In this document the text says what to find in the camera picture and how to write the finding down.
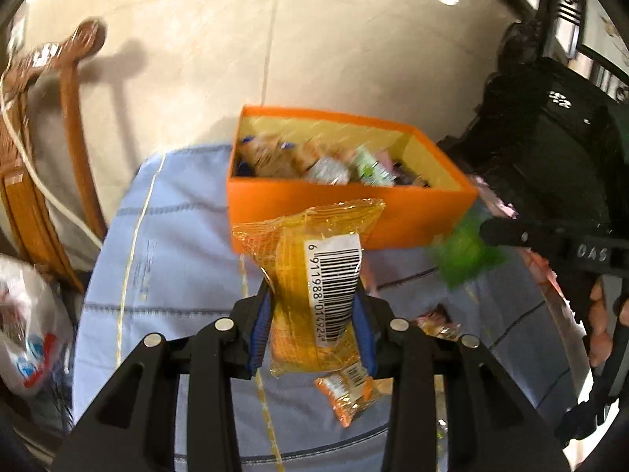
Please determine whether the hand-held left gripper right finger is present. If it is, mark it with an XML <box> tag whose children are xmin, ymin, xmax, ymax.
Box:
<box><xmin>354</xmin><ymin>280</ymin><xmax>576</xmax><ymax>472</ymax></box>

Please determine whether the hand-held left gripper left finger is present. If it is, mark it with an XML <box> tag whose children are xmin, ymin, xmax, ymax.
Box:
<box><xmin>51</xmin><ymin>285</ymin><xmax>273</xmax><ymax>472</ymax></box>

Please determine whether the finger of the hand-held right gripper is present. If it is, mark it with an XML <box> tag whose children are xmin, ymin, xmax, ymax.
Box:
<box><xmin>479</xmin><ymin>219</ymin><xmax>567</xmax><ymax>253</ymax></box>

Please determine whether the yellow netted snack packet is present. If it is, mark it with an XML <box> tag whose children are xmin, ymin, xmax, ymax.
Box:
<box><xmin>231</xmin><ymin>198</ymin><xmax>386</xmax><ymax>378</ymax></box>

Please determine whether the bright green snack packet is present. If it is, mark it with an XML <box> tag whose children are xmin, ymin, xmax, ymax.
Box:
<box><xmin>430</xmin><ymin>209</ymin><xmax>512</xmax><ymax>288</ymax></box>

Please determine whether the orange cardboard box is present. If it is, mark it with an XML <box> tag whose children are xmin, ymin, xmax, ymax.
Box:
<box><xmin>227</xmin><ymin>105</ymin><xmax>480</xmax><ymax>256</ymax></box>

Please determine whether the person's right hand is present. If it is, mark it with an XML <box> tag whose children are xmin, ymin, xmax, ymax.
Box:
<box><xmin>587</xmin><ymin>282</ymin><xmax>629</xmax><ymax>367</ymax></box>

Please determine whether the orange pink snack packet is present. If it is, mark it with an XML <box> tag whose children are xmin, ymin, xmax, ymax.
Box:
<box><xmin>417</xmin><ymin>304</ymin><xmax>463</xmax><ymax>340</ymax></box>

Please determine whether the light blue tablecloth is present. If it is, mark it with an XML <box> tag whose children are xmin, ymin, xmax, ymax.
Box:
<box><xmin>71</xmin><ymin>145</ymin><xmax>590</xmax><ymax>472</ymax></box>

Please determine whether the pile of snack packets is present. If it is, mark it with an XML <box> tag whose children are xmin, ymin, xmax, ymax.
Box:
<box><xmin>236</xmin><ymin>133</ymin><xmax>433</xmax><ymax>188</ymax></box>

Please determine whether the framed flower painting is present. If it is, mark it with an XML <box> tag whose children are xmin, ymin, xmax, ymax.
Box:
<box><xmin>577</xmin><ymin>0</ymin><xmax>629</xmax><ymax>70</ymax></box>

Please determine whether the black carved wooden screen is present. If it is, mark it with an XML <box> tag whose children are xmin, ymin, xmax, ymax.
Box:
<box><xmin>538</xmin><ymin>0</ymin><xmax>629</xmax><ymax>104</ymax></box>

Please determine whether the white plastic bag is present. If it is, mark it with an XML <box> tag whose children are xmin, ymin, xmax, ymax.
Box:
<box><xmin>0</xmin><ymin>253</ymin><xmax>74</xmax><ymax>399</ymax></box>

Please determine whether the brown wooden chair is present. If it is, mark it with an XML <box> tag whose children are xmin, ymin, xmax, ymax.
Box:
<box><xmin>0</xmin><ymin>20</ymin><xmax>109</xmax><ymax>296</ymax></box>

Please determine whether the white cable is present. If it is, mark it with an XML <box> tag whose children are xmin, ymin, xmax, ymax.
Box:
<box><xmin>0</xmin><ymin>79</ymin><xmax>106</xmax><ymax>251</ymax></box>

